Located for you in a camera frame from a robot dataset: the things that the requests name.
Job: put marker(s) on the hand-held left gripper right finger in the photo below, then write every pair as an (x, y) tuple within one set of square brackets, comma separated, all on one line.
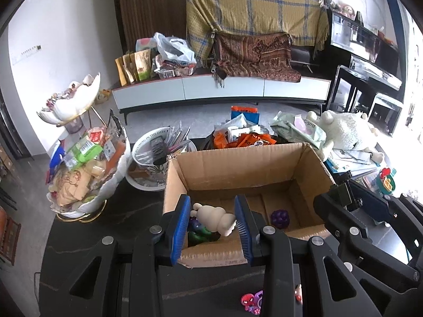
[(246, 234)]

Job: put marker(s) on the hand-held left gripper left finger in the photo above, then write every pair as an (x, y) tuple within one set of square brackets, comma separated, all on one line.
[(180, 234)]

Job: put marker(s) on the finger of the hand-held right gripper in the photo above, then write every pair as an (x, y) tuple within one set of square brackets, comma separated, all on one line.
[(337, 218), (373, 201)]

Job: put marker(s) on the beige figure toy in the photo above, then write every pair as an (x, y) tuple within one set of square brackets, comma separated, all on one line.
[(214, 219)]

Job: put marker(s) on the purple toy grapes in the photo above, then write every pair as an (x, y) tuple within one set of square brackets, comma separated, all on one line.
[(280, 218)]

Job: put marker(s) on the brown cardboard box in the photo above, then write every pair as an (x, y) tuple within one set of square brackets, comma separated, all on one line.
[(238, 168)]

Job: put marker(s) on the black marble desktop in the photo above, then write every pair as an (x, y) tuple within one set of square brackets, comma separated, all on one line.
[(99, 211)]

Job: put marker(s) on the green toy figure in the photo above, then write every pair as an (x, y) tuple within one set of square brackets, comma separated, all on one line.
[(200, 232)]

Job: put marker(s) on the green toy house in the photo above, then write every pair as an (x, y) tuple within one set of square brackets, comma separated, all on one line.
[(386, 180)]

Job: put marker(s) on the stack of papers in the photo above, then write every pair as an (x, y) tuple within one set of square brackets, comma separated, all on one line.
[(350, 165)]

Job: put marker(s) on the white shallow dish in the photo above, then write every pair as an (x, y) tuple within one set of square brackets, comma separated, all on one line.
[(142, 185)]

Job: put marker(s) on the white plush toy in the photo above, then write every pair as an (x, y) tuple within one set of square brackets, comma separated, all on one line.
[(347, 132)]

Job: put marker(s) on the white rabbit figure toy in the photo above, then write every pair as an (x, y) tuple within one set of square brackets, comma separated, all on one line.
[(298, 294)]

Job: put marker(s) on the black remote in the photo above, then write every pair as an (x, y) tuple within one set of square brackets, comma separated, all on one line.
[(158, 150)]

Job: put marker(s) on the white patterned bowl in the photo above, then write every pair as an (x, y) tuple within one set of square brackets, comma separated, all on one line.
[(142, 152)]

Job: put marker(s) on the pile of orange snack packets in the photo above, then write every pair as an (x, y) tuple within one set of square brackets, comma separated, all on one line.
[(251, 141)]

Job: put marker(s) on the bundle of pens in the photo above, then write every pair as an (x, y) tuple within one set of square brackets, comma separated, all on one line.
[(176, 138)]

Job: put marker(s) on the green wet wipes pack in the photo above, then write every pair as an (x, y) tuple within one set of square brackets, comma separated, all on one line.
[(294, 128)]

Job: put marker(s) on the black piano bench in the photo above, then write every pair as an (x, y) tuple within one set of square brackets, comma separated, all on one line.
[(385, 100)]

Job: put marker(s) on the blue orange packet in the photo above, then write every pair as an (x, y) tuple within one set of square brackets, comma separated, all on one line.
[(246, 115)]

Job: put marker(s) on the purple waste basket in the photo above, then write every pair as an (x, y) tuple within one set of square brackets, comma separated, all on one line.
[(74, 127)]

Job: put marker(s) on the black piano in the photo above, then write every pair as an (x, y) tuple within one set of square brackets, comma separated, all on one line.
[(363, 46)]

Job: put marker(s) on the yellow slippers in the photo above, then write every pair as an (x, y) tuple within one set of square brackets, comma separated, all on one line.
[(103, 96)]

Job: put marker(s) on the black television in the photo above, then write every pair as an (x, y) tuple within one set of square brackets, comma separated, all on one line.
[(304, 56)]

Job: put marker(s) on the black key bundle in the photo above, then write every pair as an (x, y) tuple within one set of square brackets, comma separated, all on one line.
[(219, 74)]

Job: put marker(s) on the foil tray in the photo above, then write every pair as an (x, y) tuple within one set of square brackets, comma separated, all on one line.
[(175, 71)]

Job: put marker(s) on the white shell tiered snack stand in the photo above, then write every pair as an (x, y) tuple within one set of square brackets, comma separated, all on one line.
[(76, 102)]

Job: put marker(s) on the wooden chair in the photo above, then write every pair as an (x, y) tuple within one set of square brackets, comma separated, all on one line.
[(10, 237)]

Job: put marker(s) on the brown snack pouch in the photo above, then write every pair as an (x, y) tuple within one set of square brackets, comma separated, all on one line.
[(121, 71)]

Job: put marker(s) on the green label snack pouch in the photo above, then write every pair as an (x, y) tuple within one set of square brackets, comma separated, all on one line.
[(142, 64)]

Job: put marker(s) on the brown patterned cloth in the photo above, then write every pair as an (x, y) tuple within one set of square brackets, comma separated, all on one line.
[(254, 56)]

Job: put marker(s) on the white plastic bag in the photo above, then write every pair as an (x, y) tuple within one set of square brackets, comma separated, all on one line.
[(172, 48)]

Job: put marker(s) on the brown teddy plush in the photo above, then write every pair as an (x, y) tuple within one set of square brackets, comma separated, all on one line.
[(347, 10)]

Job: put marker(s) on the pink white pack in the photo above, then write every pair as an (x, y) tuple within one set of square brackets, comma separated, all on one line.
[(147, 44)]

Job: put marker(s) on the dark display cabinet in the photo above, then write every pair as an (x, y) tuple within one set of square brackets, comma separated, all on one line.
[(13, 128)]

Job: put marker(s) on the yellow plaid blanket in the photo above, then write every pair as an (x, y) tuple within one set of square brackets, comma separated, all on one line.
[(248, 10)]

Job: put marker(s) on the purple toy camera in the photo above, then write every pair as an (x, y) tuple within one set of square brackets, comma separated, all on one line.
[(251, 302)]

